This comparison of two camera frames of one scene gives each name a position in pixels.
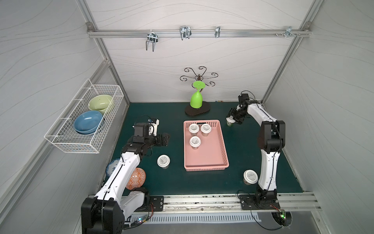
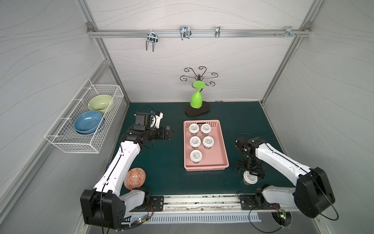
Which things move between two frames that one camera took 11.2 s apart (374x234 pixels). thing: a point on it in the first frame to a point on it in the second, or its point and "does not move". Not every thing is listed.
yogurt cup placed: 194,129 does not move
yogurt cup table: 195,142 does not move
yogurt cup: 205,128 does not move
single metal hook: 217,31 does not move
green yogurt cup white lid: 230,121 to 208,141
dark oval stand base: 191,111 does not move
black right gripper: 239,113 to 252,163
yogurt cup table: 163,161 to 196,156
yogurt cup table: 250,177 does not move
